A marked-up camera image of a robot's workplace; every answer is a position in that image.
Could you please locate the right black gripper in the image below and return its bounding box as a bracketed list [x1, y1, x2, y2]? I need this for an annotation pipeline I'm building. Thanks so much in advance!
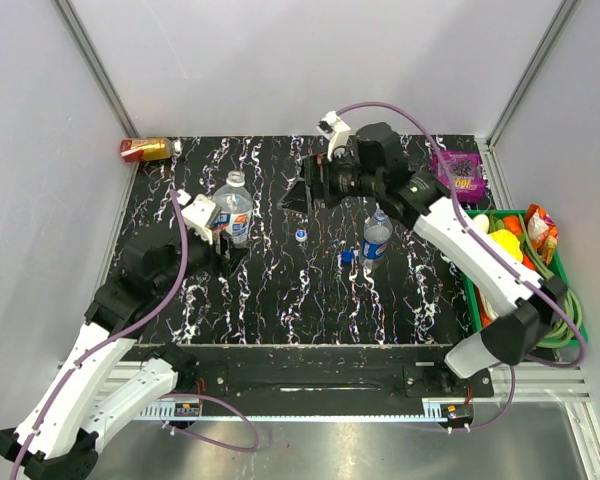
[277, 149, 382, 216]

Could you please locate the white water bottle cap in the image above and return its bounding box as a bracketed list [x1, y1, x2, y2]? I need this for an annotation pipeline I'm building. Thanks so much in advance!
[295, 229, 307, 243]

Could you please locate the clear water bottle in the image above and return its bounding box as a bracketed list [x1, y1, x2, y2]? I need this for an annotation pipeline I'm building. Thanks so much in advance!
[212, 170, 253, 247]

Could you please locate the blue bottle cap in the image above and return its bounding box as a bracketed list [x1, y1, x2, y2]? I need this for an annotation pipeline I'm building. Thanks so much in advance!
[341, 250, 355, 264]

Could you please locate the Pepsi plastic bottle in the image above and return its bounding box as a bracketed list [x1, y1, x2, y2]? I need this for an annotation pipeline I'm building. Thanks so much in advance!
[360, 208, 393, 271]

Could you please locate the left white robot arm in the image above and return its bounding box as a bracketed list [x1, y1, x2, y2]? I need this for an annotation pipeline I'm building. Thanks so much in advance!
[0, 232, 247, 479]

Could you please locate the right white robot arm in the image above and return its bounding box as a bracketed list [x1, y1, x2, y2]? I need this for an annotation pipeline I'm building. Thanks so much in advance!
[278, 121, 568, 396]

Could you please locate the purple snack bag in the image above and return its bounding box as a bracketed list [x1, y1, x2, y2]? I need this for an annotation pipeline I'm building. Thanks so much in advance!
[431, 150, 486, 204]

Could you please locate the white toy egg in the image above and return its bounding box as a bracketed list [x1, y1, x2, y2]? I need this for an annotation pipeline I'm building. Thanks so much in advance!
[473, 214, 491, 234]

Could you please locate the green plastic basket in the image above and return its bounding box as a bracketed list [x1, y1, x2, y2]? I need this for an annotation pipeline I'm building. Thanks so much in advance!
[460, 210, 587, 349]

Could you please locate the orange snack bag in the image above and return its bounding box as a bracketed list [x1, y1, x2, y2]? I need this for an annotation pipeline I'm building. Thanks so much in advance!
[524, 204, 559, 265]

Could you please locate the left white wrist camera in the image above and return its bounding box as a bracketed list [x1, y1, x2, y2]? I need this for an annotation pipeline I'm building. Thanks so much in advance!
[176, 189, 220, 245]

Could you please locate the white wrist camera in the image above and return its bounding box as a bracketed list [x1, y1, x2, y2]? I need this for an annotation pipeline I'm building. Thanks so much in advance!
[176, 189, 220, 245]
[317, 111, 351, 161]

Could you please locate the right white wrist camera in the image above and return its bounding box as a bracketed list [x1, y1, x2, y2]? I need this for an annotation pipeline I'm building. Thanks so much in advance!
[317, 111, 351, 161]

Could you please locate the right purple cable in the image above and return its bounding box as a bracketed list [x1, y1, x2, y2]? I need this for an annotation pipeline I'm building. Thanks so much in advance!
[337, 102, 587, 431]

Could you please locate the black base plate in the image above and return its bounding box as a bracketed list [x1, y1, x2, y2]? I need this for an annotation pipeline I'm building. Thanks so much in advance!
[139, 344, 496, 401]

